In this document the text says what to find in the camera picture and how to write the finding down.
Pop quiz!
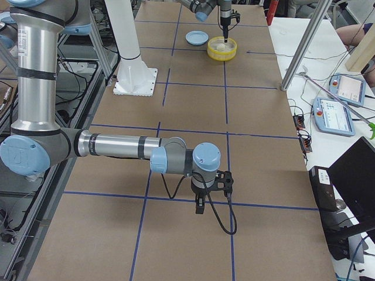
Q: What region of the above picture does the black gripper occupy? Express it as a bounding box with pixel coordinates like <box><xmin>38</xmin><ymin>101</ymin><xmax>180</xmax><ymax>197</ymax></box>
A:
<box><xmin>220</xmin><ymin>17</ymin><xmax>230</xmax><ymax>43</ymax></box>
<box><xmin>192</xmin><ymin>187</ymin><xmax>209</xmax><ymax>214</ymax></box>

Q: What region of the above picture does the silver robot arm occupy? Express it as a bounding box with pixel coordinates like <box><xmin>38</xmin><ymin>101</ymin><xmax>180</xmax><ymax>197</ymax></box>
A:
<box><xmin>1</xmin><ymin>1</ymin><xmax>221</xmax><ymax>214</ymax></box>
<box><xmin>178</xmin><ymin>0</ymin><xmax>233</xmax><ymax>43</ymax></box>

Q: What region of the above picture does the yellow rimmed bamboo steamer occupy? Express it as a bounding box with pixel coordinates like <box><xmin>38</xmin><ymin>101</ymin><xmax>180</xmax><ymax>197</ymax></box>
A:
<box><xmin>207</xmin><ymin>36</ymin><xmax>237</xmax><ymax>61</ymax></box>

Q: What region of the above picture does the light blue plate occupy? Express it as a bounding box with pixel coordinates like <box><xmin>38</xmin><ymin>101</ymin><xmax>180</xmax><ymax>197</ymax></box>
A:
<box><xmin>185</xmin><ymin>30</ymin><xmax>209</xmax><ymax>46</ymax></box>

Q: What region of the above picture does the red cylinder bottle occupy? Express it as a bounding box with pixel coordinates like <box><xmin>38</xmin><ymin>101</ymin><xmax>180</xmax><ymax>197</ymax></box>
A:
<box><xmin>266</xmin><ymin>0</ymin><xmax>279</xmax><ymax>26</ymax></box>

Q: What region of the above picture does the orange black connector box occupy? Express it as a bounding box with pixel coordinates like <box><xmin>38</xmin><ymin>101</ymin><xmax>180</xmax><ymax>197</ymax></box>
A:
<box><xmin>293</xmin><ymin>106</ymin><xmax>305</xmax><ymax>130</ymax></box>

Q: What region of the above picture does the near blue teach pendant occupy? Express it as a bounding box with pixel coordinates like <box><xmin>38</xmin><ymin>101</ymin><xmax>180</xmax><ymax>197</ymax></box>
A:
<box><xmin>312</xmin><ymin>97</ymin><xmax>356</xmax><ymax>136</ymax></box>

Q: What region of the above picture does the blue teach pendant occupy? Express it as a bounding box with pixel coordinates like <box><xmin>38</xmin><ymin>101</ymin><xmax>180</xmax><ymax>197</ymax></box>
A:
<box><xmin>312</xmin><ymin>97</ymin><xmax>356</xmax><ymax>136</ymax></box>
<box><xmin>329</xmin><ymin>73</ymin><xmax>366</xmax><ymax>107</ymax></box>

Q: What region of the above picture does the black desktop box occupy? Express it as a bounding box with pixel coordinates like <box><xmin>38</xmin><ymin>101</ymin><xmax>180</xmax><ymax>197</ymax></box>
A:
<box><xmin>309</xmin><ymin>166</ymin><xmax>366</xmax><ymax>263</ymax></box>

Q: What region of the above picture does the far blue teach pendant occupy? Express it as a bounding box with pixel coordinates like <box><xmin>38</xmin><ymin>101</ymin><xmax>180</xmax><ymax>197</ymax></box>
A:
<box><xmin>329</xmin><ymin>73</ymin><xmax>366</xmax><ymax>107</ymax></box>

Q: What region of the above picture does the wooden board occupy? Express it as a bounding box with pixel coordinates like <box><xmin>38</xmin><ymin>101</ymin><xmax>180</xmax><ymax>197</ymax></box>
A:
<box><xmin>345</xmin><ymin>24</ymin><xmax>375</xmax><ymax>72</ymax></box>

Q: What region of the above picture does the black computer monitor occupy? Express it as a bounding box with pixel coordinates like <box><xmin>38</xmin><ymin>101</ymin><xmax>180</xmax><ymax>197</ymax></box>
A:
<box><xmin>328</xmin><ymin>137</ymin><xmax>374</xmax><ymax>222</ymax></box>

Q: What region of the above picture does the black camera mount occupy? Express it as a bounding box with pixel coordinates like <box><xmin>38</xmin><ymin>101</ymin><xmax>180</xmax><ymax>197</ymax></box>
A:
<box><xmin>230</xmin><ymin>9</ymin><xmax>241</xmax><ymax>24</ymax></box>
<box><xmin>210</xmin><ymin>170</ymin><xmax>234</xmax><ymax>201</ymax></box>

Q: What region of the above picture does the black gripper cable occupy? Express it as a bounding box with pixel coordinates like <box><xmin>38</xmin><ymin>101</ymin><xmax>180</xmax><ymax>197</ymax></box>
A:
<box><xmin>160</xmin><ymin>170</ymin><xmax>237</xmax><ymax>235</ymax></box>

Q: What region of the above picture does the aluminium frame post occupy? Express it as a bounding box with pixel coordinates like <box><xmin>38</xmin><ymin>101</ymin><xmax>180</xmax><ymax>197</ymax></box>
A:
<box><xmin>281</xmin><ymin>0</ymin><xmax>332</xmax><ymax>91</ymax></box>

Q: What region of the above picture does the white camera post base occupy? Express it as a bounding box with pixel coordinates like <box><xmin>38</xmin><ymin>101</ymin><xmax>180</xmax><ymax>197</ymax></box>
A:
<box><xmin>105</xmin><ymin>0</ymin><xmax>158</xmax><ymax>97</ymax></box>

